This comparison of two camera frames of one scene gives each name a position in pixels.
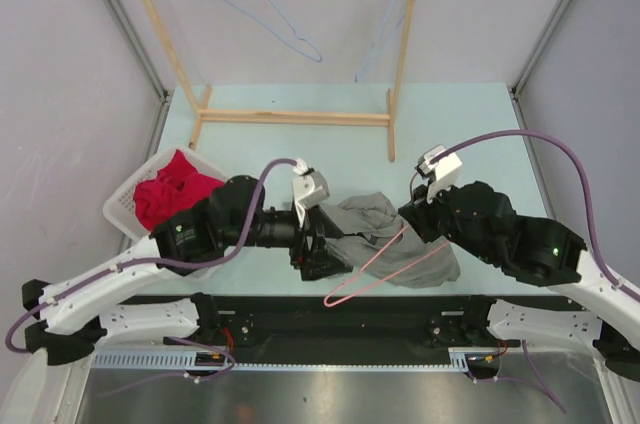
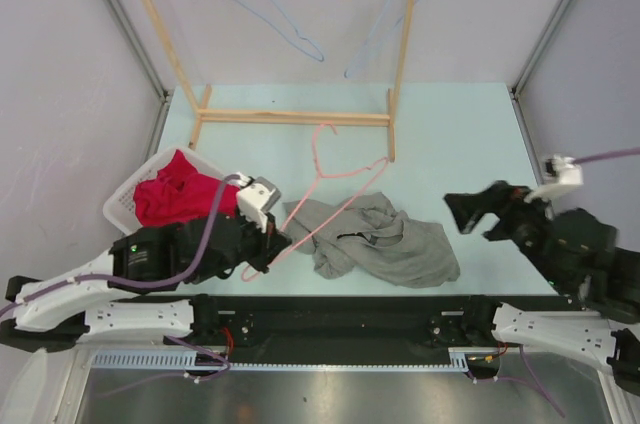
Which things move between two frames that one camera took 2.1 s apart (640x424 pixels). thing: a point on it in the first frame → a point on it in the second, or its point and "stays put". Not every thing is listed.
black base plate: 342,324 stays put
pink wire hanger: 328,304 → 329,217
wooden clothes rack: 200,115 stays put
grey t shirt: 383,243 stays put
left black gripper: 320,260 → 269,244
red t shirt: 175,188 stays put
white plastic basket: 120,209 stays put
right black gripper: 419,212 → 499,198
